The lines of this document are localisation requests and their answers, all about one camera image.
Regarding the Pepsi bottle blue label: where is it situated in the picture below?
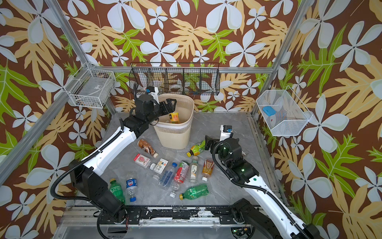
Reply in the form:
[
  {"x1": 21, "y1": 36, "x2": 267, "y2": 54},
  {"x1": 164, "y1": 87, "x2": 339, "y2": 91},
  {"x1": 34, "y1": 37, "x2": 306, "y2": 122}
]
[{"x1": 126, "y1": 177, "x2": 138, "y2": 202}]

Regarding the small clear bottle white cap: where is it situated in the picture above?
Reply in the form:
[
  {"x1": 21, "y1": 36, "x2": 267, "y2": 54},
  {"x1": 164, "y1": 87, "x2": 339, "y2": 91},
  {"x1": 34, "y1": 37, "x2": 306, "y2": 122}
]
[{"x1": 169, "y1": 181, "x2": 180, "y2": 198}]

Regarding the beige plastic waste bin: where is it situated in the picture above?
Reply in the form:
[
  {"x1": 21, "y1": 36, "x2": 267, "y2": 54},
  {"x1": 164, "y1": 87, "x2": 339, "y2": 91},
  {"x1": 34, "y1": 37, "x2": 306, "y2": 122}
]
[{"x1": 154, "y1": 94, "x2": 194, "y2": 149}]

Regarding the green yellow juice bottle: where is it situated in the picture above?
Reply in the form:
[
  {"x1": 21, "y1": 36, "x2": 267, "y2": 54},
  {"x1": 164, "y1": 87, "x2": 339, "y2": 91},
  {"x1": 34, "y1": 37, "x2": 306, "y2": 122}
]
[{"x1": 187, "y1": 140, "x2": 206, "y2": 157}]

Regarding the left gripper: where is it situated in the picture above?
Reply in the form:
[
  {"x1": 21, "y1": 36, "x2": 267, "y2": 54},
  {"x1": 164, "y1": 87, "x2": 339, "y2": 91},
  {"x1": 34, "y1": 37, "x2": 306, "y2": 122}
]
[{"x1": 145, "y1": 99, "x2": 175, "y2": 126}]

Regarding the blue object in basket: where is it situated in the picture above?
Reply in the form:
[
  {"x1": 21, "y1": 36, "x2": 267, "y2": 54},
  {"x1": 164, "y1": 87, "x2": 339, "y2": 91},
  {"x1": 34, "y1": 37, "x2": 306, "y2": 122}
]
[{"x1": 263, "y1": 106, "x2": 276, "y2": 117}]

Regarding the white wire basket left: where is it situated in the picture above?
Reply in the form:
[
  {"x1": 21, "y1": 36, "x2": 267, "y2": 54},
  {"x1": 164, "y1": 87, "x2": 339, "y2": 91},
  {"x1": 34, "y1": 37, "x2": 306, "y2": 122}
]
[{"x1": 65, "y1": 63, "x2": 116, "y2": 109}]

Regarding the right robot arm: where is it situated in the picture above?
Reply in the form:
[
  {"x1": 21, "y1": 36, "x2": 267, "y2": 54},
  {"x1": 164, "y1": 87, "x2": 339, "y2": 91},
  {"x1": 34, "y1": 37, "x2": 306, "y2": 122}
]
[{"x1": 205, "y1": 136, "x2": 320, "y2": 239}]

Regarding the white green label bottle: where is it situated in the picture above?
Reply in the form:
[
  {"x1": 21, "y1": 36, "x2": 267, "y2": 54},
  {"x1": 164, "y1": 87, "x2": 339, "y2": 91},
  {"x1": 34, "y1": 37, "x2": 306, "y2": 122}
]
[{"x1": 190, "y1": 156, "x2": 199, "y2": 183}]

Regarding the white label tea bottle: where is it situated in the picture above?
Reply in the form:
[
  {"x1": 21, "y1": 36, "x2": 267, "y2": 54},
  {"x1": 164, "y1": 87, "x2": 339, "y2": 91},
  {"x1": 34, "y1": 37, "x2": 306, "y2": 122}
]
[{"x1": 150, "y1": 158, "x2": 169, "y2": 181}]

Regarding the red label drink bottle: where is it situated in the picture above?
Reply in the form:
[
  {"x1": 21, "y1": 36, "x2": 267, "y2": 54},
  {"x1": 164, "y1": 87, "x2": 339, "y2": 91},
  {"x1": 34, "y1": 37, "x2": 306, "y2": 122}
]
[{"x1": 174, "y1": 161, "x2": 190, "y2": 184}]

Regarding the green soda bottle yellow cap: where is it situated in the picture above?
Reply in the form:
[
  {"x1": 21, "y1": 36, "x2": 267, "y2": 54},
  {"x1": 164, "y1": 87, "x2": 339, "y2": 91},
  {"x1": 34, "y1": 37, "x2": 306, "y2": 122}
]
[{"x1": 179, "y1": 184, "x2": 209, "y2": 200}]

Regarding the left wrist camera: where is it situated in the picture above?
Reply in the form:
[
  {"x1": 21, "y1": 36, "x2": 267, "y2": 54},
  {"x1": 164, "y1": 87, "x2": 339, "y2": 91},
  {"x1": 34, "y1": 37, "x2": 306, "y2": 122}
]
[{"x1": 145, "y1": 86, "x2": 160, "y2": 103}]

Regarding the amber tea bottle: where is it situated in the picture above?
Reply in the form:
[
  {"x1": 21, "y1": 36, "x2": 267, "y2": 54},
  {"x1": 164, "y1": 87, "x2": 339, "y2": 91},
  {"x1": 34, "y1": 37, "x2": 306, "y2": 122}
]
[{"x1": 202, "y1": 159, "x2": 214, "y2": 182}]

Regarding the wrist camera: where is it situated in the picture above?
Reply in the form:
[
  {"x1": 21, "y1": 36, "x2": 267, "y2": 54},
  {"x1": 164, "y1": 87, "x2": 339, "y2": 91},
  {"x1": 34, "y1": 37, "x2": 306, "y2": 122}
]
[
  {"x1": 220, "y1": 124, "x2": 233, "y2": 141},
  {"x1": 145, "y1": 86, "x2": 160, "y2": 103}
]

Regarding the dark green soda bottle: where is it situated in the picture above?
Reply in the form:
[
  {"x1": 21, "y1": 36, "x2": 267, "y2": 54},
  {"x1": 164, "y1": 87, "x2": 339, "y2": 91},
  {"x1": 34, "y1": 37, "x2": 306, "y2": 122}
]
[{"x1": 109, "y1": 178, "x2": 125, "y2": 205}]

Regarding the white mesh basket right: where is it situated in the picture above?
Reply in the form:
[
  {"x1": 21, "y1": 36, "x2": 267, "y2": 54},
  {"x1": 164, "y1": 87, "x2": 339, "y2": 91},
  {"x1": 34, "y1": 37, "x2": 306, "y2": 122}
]
[{"x1": 256, "y1": 87, "x2": 313, "y2": 137}]

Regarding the clear blue cap water bottle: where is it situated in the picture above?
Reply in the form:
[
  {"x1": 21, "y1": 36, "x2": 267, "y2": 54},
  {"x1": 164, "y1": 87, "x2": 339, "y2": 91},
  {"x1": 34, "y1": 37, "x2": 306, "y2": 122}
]
[{"x1": 158, "y1": 163, "x2": 178, "y2": 190}]

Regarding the black wire wall basket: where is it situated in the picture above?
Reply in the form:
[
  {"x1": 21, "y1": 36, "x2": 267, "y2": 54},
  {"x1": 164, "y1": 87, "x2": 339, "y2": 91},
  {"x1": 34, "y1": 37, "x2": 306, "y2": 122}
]
[{"x1": 128, "y1": 62, "x2": 221, "y2": 96}]

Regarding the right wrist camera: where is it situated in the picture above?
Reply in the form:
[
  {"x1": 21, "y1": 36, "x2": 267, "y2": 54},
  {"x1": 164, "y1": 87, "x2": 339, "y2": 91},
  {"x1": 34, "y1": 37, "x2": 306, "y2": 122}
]
[{"x1": 220, "y1": 124, "x2": 233, "y2": 141}]

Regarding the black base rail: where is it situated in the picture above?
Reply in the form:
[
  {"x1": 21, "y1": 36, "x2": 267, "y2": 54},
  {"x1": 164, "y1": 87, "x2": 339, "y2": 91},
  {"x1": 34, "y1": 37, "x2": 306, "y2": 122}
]
[{"x1": 99, "y1": 203, "x2": 260, "y2": 227}]

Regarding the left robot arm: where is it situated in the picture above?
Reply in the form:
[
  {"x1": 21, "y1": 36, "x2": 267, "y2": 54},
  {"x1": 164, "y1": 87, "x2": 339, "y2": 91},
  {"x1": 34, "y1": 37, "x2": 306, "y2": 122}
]
[{"x1": 50, "y1": 94, "x2": 177, "y2": 223}]

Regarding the guava juice bottle pink label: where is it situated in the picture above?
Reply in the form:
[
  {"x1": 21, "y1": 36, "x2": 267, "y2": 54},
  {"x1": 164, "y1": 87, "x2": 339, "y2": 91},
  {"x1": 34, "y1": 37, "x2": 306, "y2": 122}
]
[{"x1": 133, "y1": 153, "x2": 151, "y2": 168}]

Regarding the brown Nescafe coffee bottle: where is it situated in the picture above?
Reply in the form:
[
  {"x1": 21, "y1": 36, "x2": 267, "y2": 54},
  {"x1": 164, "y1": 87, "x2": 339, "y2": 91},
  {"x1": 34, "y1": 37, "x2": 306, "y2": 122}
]
[{"x1": 138, "y1": 139, "x2": 159, "y2": 158}]

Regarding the orange juice bottle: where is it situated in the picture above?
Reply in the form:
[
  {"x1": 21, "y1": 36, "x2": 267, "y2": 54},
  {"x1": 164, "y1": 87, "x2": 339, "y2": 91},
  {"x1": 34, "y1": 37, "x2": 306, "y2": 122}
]
[{"x1": 169, "y1": 112, "x2": 180, "y2": 124}]

